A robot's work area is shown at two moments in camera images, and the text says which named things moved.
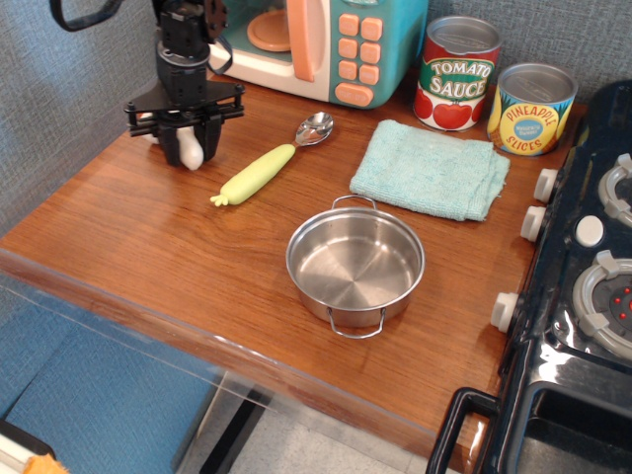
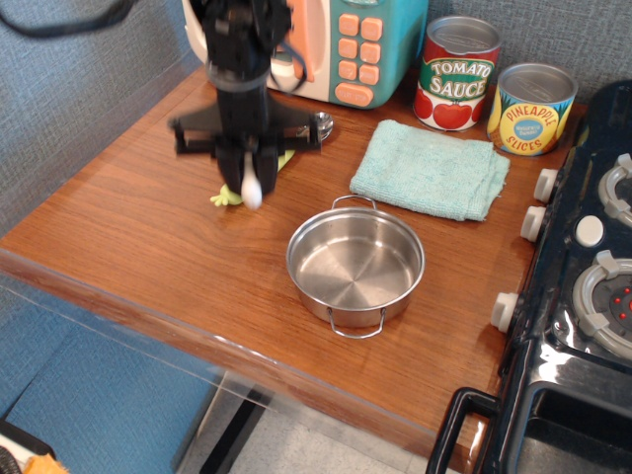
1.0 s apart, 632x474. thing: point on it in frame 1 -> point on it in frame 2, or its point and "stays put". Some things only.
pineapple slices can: [531, 104] stays put
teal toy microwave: [352, 53] stays put
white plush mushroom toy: [191, 147] -> [251, 187]
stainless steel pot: [355, 266] stays put
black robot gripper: [185, 98] -> [246, 129]
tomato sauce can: [456, 73] stays put
